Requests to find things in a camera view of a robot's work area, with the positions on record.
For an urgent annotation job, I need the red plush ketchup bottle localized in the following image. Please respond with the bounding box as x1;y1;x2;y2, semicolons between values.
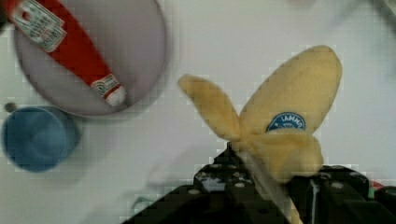
1;0;127;106

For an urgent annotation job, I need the yellow plush banana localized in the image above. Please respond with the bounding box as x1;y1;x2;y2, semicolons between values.
177;45;344;224

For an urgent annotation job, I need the blue bowl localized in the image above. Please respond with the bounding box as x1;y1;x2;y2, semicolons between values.
1;106;81;173

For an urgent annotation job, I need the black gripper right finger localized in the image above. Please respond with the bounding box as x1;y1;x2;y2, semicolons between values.
288;165;396;224

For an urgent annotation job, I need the red strawberry toy near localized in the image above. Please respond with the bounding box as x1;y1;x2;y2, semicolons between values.
370;180;383;190

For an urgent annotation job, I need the grey round plate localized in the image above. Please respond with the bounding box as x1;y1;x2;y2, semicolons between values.
13;0;167;117

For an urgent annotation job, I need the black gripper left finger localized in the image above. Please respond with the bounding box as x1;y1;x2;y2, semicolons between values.
122;147;290;224

